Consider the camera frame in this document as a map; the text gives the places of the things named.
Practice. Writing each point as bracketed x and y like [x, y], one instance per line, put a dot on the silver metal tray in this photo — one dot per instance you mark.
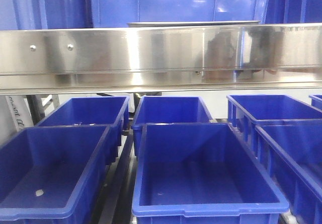
[190, 24]

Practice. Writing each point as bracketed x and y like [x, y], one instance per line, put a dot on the blue bin rear centre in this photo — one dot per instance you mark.
[167, 109]

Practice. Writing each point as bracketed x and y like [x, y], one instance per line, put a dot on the blue bin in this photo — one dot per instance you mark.
[316, 100]
[167, 109]
[52, 174]
[292, 156]
[245, 112]
[94, 111]
[201, 173]

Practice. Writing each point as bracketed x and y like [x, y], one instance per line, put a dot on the blue bin rear left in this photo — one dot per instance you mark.
[94, 111]

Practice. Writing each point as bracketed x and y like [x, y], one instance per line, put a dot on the blue bin front centre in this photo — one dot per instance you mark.
[201, 173]

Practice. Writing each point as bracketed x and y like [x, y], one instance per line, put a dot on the large blue crate centre top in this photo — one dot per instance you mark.
[118, 13]

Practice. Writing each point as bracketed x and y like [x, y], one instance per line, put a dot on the blue bin front left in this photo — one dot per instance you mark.
[52, 174]

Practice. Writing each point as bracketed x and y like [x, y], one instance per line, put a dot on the blue bin front right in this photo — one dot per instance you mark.
[292, 156]

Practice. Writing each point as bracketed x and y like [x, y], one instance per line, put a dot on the blue bin far right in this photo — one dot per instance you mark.
[316, 100]

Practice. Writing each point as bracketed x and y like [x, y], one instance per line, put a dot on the blue crate top right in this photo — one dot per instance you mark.
[293, 11]

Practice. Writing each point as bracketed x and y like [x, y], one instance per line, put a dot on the blue crate top left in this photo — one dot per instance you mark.
[45, 14]

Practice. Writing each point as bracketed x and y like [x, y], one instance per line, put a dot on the grey metal frame leg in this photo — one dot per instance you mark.
[39, 103]

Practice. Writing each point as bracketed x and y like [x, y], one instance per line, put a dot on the stainless steel shelf rail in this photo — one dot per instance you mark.
[159, 59]

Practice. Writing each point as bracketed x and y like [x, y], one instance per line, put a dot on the white labelled post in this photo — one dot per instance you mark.
[20, 115]

